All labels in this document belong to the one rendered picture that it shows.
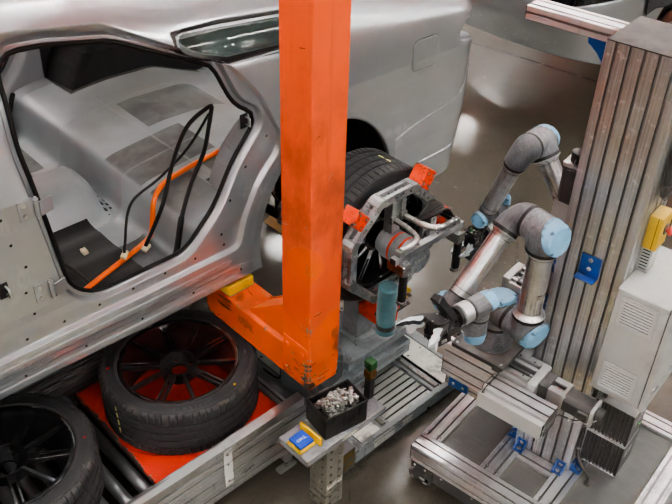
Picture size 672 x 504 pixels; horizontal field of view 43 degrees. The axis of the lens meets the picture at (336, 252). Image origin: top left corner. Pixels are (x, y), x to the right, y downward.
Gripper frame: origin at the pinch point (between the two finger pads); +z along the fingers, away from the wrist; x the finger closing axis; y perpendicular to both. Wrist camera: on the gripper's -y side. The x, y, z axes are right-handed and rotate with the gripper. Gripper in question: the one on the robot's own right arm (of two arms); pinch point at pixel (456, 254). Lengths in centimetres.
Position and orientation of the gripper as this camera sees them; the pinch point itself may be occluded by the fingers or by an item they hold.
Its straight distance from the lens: 368.8
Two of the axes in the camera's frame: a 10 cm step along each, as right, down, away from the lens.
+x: 7.4, 4.2, -5.4
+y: 0.2, -8.0, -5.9
